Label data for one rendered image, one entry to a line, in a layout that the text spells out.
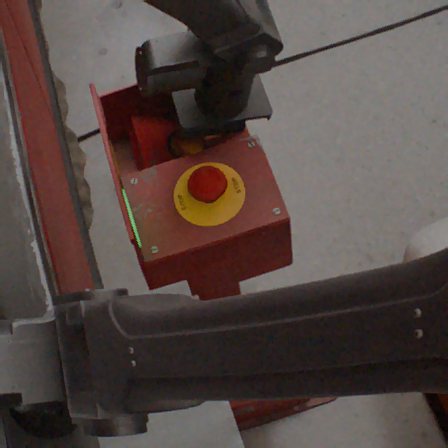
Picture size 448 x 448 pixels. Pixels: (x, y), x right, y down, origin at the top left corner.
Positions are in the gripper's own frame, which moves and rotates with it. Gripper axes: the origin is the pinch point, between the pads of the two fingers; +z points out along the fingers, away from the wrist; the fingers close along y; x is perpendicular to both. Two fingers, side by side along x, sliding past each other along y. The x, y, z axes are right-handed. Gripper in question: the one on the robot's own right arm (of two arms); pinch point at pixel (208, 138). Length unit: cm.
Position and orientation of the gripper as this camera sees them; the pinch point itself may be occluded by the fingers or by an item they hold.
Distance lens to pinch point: 125.6
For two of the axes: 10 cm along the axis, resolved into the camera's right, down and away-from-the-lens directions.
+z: -1.5, 4.4, 8.8
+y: -9.5, 1.8, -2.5
